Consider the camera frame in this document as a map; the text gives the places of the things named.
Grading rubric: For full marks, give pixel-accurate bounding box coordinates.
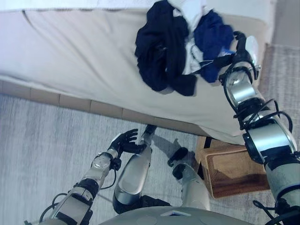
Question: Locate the white garment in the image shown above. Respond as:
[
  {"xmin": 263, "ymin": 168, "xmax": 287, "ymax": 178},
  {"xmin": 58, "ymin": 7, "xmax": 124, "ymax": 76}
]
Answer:
[{"xmin": 168, "ymin": 0, "xmax": 215, "ymax": 76}]

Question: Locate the woven wooden basket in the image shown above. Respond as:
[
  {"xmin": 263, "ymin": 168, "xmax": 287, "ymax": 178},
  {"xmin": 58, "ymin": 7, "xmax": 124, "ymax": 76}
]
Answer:
[{"xmin": 195, "ymin": 135, "xmax": 270, "ymax": 200}]

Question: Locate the dark navy garment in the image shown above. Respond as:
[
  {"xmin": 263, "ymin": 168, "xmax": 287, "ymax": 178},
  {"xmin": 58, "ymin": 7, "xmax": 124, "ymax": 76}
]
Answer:
[{"xmin": 134, "ymin": 1, "xmax": 198, "ymax": 97}]

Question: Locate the silver left robot leg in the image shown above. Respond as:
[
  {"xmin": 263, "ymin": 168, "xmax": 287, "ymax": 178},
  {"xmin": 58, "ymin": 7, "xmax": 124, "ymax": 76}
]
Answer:
[{"xmin": 112, "ymin": 124, "xmax": 158, "ymax": 214}]

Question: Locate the white quilted blanket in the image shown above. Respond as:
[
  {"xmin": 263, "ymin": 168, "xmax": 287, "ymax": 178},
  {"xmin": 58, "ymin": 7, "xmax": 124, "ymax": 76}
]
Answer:
[{"xmin": 0, "ymin": 0, "xmax": 165, "ymax": 13}]

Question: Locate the grey woven rug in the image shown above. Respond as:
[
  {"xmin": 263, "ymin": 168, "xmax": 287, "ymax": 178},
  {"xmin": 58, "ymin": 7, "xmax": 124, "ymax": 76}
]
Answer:
[{"xmin": 0, "ymin": 92, "xmax": 277, "ymax": 225}]

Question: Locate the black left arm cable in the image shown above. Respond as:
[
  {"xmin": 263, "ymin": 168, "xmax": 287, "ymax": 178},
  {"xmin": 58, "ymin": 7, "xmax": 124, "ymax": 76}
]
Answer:
[{"xmin": 99, "ymin": 158, "xmax": 121, "ymax": 191}]

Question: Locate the beige covered bed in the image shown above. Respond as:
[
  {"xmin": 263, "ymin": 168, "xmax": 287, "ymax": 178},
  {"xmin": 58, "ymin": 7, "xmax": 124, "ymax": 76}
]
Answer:
[{"xmin": 0, "ymin": 0, "xmax": 274, "ymax": 145}]

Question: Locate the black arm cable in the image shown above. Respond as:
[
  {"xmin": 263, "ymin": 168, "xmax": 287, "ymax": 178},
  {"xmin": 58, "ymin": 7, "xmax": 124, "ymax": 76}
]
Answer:
[
  {"xmin": 222, "ymin": 67, "xmax": 294, "ymax": 141},
  {"xmin": 99, "ymin": 158, "xmax": 121, "ymax": 191}
]

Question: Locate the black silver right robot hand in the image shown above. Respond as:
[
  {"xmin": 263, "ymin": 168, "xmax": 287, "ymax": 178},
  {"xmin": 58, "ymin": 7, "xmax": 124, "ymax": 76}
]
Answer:
[{"xmin": 213, "ymin": 31, "xmax": 262, "ymax": 77}]

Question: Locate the silver robot leg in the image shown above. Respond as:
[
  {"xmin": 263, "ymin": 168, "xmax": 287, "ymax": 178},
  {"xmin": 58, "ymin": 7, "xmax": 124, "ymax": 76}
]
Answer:
[
  {"xmin": 112, "ymin": 124, "xmax": 158, "ymax": 214},
  {"xmin": 167, "ymin": 138, "xmax": 212, "ymax": 211}
]

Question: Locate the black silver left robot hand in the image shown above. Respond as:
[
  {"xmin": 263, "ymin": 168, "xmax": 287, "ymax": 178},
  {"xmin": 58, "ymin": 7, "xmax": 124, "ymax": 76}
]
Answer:
[{"xmin": 108, "ymin": 128, "xmax": 147, "ymax": 160}]

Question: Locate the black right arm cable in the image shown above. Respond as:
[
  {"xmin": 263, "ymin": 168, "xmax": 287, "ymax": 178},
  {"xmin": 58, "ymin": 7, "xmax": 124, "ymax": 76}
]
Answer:
[{"xmin": 222, "ymin": 67, "xmax": 294, "ymax": 141}]

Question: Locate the royal blue garment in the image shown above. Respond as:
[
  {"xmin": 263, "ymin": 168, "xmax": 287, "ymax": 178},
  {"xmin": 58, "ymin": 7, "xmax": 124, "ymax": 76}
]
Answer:
[{"xmin": 194, "ymin": 9, "xmax": 235, "ymax": 84}]

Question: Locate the grey robot torso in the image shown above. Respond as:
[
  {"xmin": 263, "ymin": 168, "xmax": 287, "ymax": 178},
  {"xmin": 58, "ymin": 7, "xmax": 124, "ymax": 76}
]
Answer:
[{"xmin": 97, "ymin": 205, "xmax": 257, "ymax": 225}]

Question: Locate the silver right robot leg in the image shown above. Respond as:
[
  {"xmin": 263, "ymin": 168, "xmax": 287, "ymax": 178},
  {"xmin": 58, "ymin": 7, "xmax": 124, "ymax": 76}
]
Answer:
[{"xmin": 167, "ymin": 138, "xmax": 212, "ymax": 211}]

